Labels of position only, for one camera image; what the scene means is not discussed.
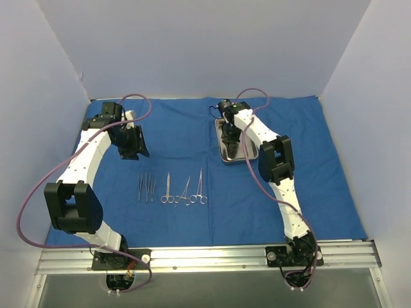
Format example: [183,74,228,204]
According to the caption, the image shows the steel tweezers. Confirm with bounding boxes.
[145,173,151,202]
[150,180,156,202]
[138,175,144,201]

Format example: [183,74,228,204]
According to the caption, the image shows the stainless steel instrument tray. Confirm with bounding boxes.
[214,119,259,164]

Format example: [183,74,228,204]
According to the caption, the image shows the steel surgical scissors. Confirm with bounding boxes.
[161,173,174,203]

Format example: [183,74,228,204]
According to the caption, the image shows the blue surgical drape cloth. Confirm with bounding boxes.
[93,96,367,247]

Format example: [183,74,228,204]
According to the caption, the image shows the steel forceps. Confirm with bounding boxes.
[189,169,208,205]
[174,177,191,206]

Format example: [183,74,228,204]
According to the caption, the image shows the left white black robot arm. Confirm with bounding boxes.
[44,102,150,269]

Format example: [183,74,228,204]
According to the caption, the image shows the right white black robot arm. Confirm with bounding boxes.
[217,99,318,265]

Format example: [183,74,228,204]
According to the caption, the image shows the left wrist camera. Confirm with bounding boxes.
[122,110,136,130]

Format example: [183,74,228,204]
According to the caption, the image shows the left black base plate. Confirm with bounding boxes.
[91,249,152,271]

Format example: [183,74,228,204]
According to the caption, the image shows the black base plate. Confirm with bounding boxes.
[265,244,315,268]
[91,249,152,271]

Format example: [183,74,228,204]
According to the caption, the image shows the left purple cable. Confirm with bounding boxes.
[16,94,153,295]

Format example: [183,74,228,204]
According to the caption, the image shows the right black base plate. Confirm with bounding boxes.
[265,244,315,268]

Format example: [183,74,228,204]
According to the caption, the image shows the aluminium front rail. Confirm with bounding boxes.
[36,241,381,275]

